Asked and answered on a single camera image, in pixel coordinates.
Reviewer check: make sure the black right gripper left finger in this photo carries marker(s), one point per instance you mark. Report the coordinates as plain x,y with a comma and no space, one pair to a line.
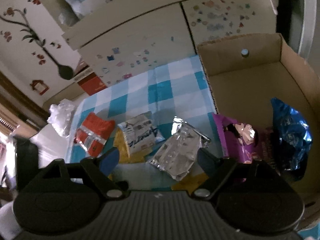
62,198

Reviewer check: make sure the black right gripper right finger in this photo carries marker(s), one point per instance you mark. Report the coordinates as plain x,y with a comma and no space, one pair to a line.
252,198

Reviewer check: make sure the purple cartoon snack bag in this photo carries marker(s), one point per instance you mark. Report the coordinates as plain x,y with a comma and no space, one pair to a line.
239,140

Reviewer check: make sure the red orange snack bag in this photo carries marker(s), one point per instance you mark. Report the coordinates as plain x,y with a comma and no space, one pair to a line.
93,134

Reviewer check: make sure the yellow waffle snack bag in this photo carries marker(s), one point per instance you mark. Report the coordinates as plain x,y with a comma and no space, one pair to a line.
124,157

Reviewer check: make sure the shiny blue snack bag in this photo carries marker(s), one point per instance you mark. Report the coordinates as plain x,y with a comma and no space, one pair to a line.
293,133

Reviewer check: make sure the silver foil snack bag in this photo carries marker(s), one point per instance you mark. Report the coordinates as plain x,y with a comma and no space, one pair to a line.
178,154

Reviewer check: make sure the white blue snack bag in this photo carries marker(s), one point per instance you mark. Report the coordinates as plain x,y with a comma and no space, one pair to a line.
140,132

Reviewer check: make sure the dark yellow snack bag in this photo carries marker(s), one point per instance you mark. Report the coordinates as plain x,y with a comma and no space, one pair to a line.
190,183

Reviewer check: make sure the crumpled white plastic bag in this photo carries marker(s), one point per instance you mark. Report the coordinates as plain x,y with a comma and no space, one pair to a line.
61,117

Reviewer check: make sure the white cardboard box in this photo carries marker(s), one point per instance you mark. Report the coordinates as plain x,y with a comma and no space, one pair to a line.
245,72

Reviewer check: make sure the red brown carton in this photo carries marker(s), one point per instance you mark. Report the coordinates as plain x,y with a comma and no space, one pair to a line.
87,79

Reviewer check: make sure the blue checkered tablecloth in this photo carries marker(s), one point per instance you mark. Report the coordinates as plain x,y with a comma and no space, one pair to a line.
178,89

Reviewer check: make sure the white sticker cabinet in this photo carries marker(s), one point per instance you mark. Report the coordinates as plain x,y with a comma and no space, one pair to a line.
127,37

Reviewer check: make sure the red house wall decal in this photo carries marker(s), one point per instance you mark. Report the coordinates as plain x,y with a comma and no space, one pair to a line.
39,86

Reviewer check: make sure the flower wall decal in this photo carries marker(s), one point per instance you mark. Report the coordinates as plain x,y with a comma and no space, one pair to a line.
37,41

